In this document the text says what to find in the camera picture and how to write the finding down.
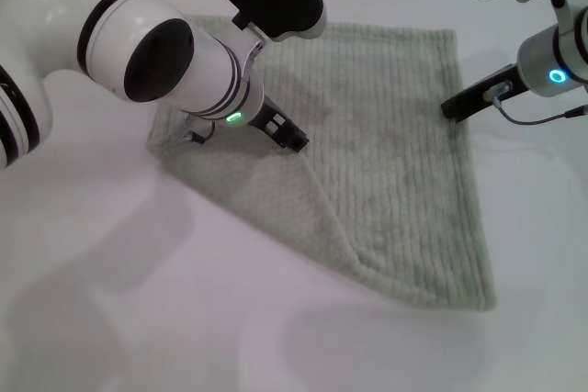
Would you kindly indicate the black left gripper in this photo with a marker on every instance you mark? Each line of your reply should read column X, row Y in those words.
column 268, row 114

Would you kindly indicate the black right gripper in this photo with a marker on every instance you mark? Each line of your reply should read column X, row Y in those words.
column 489, row 92

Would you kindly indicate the pale green ribbed towel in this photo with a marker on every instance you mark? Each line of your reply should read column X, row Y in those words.
column 390, row 181

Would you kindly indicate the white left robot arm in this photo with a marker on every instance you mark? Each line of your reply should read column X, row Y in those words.
column 138, row 20

